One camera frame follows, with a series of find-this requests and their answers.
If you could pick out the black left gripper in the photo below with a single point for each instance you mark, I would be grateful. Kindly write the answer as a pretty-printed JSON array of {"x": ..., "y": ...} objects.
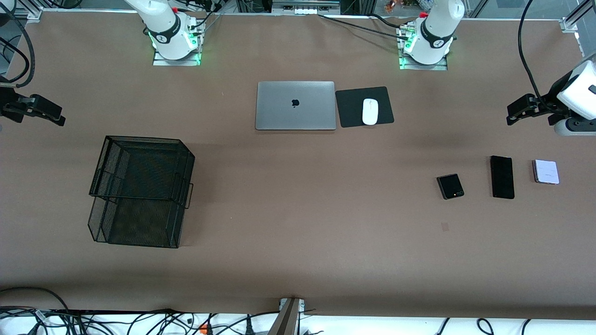
[{"x": 545, "y": 106}]

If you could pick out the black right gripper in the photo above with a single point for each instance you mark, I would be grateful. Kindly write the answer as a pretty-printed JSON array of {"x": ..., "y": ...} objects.
[{"x": 10, "y": 103}]

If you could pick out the white flip phone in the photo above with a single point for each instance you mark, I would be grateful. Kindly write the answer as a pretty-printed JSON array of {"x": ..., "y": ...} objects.
[{"x": 546, "y": 171}]

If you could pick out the long black smartphone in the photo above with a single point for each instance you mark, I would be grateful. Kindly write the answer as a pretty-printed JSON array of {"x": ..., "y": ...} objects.
[{"x": 502, "y": 177}]

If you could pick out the small black flip phone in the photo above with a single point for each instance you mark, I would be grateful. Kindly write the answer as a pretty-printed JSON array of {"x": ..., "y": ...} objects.
[{"x": 450, "y": 186}]

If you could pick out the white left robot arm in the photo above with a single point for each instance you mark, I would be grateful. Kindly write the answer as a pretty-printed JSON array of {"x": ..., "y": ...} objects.
[{"x": 437, "y": 28}]

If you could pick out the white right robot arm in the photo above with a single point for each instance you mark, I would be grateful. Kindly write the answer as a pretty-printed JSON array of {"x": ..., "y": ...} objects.
[{"x": 163, "y": 23}]

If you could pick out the white computer mouse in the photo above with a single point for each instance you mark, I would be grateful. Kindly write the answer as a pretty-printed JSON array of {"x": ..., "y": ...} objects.
[{"x": 370, "y": 111}]

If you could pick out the black mouse pad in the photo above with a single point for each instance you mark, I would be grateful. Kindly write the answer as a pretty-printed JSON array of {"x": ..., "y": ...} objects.
[{"x": 349, "y": 107}]

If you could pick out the silver closed laptop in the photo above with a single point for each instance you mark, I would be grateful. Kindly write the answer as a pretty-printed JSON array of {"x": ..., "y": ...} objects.
[{"x": 279, "y": 111}]

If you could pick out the white power strip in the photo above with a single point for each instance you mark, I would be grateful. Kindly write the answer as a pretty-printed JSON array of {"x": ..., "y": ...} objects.
[{"x": 305, "y": 10}]

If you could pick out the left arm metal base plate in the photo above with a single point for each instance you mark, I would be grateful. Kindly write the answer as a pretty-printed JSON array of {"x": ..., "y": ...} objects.
[{"x": 423, "y": 67}]

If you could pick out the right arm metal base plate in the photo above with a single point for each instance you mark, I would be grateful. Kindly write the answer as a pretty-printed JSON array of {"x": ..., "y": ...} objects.
[{"x": 177, "y": 62}]

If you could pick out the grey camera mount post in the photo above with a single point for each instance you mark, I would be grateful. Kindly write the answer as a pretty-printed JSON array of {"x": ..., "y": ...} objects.
[{"x": 286, "y": 321}]

